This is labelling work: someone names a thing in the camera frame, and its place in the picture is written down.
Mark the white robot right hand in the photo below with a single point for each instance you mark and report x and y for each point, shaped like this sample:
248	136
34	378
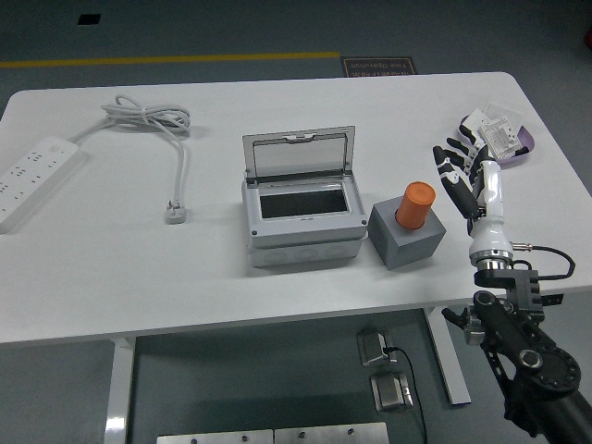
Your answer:
490	231

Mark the orange cylindrical battery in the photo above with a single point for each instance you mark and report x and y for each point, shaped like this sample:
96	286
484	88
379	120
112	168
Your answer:
416	203

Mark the grey enclosure box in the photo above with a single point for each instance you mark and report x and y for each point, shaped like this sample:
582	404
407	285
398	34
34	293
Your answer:
305	233

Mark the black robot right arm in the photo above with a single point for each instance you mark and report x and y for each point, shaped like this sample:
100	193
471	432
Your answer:
546	365

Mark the metal floor box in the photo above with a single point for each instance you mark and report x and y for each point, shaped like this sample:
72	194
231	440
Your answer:
372	349
388	393

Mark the grey cube holder block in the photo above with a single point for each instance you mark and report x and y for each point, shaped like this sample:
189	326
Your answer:
407	245

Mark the small black part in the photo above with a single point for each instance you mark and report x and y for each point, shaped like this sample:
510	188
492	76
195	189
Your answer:
522	151

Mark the white socket module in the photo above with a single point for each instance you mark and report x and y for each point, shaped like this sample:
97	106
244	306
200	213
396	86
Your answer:
499	136

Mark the purple plastic tray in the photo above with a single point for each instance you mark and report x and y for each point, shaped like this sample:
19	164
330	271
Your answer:
527	138

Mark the white flat panel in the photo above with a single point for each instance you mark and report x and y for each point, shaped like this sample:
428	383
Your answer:
474	121

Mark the clear plastic packet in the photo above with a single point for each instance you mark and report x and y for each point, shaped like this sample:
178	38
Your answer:
506	110

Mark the white table leg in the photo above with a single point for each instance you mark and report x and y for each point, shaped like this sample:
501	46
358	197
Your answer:
448	361
118	393

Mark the dark floor sign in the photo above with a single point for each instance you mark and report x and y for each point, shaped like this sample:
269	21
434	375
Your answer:
379	67

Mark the yellow floor tape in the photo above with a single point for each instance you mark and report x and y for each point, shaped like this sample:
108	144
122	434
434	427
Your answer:
162	59

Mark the black floor square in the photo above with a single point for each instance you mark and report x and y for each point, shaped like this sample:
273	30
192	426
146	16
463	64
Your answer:
89	19

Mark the white power strip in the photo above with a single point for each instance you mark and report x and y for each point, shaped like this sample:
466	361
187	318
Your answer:
32	176

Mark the metal base plate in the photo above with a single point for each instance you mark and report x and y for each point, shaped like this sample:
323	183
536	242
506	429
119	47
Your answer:
213	437

